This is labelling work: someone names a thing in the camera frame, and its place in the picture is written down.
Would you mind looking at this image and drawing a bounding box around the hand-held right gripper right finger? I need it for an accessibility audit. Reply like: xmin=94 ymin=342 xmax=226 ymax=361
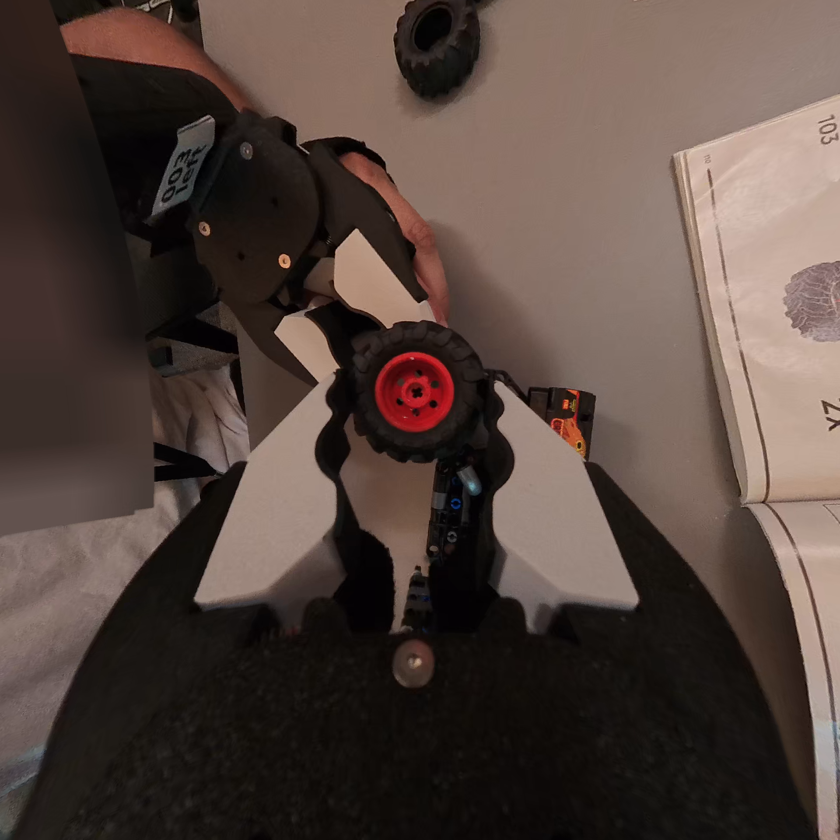
xmin=489 ymin=384 xmax=641 ymax=634

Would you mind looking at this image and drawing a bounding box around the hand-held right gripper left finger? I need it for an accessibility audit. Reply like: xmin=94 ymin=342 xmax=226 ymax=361
xmin=195 ymin=386 xmax=350 ymax=622

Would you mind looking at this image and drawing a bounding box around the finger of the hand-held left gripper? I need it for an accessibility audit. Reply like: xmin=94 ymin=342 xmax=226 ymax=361
xmin=274 ymin=312 xmax=358 ymax=386
xmin=330 ymin=230 xmax=432 ymax=327

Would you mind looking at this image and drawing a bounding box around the lego monster truck model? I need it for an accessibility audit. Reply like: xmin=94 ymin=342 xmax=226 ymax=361
xmin=397 ymin=371 xmax=598 ymax=634

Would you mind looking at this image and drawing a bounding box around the black tyre red rim wheel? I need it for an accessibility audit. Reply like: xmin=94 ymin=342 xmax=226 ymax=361
xmin=348 ymin=322 xmax=490 ymax=463

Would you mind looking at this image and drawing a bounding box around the lego instruction booklet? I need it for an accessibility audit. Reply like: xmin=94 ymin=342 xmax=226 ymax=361
xmin=672 ymin=95 xmax=840 ymax=840

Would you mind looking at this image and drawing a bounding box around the person's left forearm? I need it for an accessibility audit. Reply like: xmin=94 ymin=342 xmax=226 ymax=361
xmin=60 ymin=7 xmax=258 ymax=114

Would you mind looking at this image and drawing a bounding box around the person's left hand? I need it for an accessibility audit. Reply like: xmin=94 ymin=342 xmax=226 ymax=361
xmin=341 ymin=148 xmax=451 ymax=328

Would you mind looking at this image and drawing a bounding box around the black rubber tyre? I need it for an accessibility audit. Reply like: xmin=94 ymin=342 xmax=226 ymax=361
xmin=394 ymin=0 xmax=481 ymax=99

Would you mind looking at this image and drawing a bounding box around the black strap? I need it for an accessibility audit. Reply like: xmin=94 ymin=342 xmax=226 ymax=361
xmin=154 ymin=443 xmax=227 ymax=483

